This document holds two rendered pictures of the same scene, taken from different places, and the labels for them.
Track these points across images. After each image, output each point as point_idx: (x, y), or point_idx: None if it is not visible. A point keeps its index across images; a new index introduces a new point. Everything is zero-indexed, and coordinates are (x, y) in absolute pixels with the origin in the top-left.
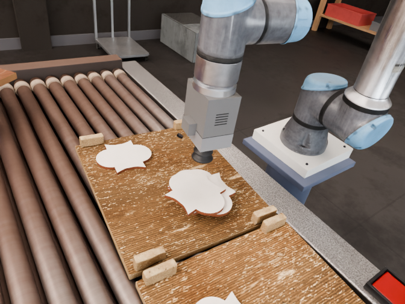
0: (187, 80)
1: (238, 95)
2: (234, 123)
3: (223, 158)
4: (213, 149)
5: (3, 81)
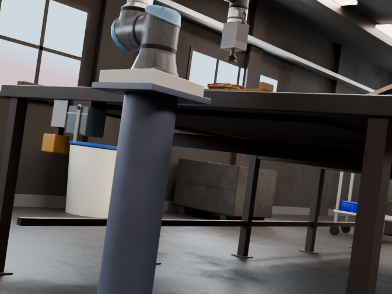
0: (249, 25)
1: (225, 23)
2: (222, 36)
3: (221, 88)
4: (226, 50)
5: (389, 86)
